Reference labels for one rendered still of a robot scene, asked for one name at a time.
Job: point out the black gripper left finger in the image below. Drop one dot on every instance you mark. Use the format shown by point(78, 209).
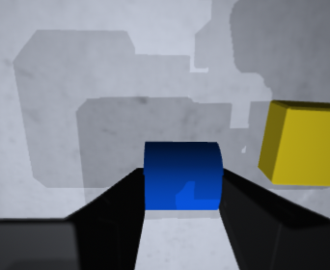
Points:
point(102, 235)

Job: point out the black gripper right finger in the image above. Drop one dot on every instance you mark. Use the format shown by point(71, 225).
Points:
point(269, 232)

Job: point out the yellow block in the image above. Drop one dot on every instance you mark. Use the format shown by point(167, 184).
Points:
point(295, 148)

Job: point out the blue block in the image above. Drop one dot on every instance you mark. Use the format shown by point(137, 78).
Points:
point(182, 175)

